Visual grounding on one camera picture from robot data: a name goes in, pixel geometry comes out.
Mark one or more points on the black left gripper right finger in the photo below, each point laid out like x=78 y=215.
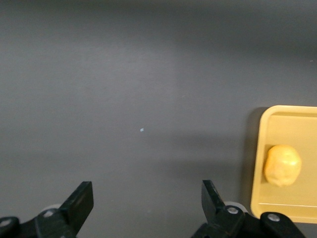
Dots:
x=211 y=203

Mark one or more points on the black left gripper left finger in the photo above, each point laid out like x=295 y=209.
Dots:
x=79 y=203

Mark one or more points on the yellow plastic tray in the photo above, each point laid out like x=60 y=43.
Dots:
x=287 y=129

